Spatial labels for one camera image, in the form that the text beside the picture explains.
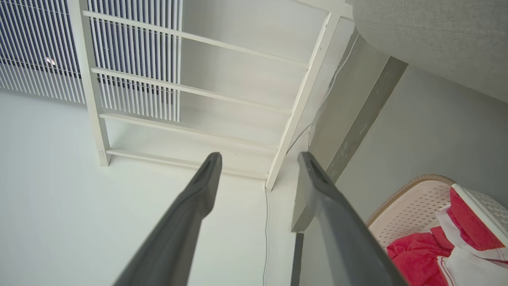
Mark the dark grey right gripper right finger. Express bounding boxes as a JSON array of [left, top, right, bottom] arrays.
[[298, 152, 409, 286]]

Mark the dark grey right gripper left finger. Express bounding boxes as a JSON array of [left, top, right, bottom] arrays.
[[113, 152, 223, 286]]

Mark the white perforated laundry basket brown rim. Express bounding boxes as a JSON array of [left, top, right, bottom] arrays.
[[366, 174, 508, 286]]

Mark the red and white jersey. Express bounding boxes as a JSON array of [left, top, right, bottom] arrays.
[[387, 187, 508, 286]]

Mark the white wooden railing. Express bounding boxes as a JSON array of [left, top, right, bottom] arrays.
[[67, 0, 354, 192]]

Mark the white vertical slat window blind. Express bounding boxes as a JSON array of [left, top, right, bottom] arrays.
[[0, 0, 183, 122]]

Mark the grey fabric sofa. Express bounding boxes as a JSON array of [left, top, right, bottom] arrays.
[[352, 0, 508, 104]]

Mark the thin white cable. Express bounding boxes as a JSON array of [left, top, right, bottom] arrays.
[[262, 28, 360, 286]]

